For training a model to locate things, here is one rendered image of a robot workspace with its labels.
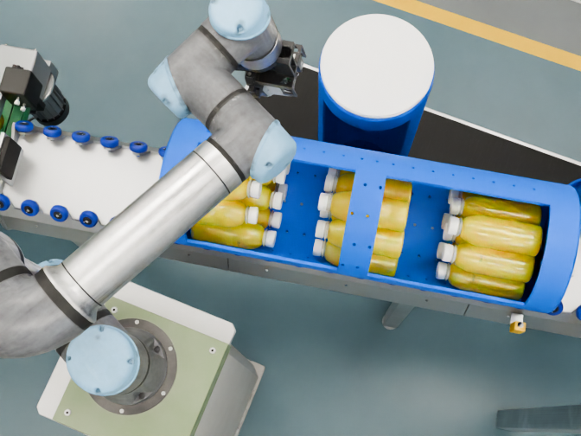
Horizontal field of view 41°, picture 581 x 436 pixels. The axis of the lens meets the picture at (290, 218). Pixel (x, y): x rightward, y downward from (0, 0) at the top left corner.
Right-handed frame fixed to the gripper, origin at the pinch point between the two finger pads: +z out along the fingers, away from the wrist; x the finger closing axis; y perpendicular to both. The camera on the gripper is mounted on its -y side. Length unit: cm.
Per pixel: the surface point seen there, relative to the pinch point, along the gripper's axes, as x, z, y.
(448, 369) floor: -47, 152, 48
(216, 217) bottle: -21.8, 35.8, -13.9
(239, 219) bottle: -21.0, 37.3, -9.0
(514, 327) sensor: -30, 60, 56
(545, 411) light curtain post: -50, 96, 72
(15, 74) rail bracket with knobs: 3, 46, -77
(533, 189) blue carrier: -2, 37, 51
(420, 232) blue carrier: -13, 58, 30
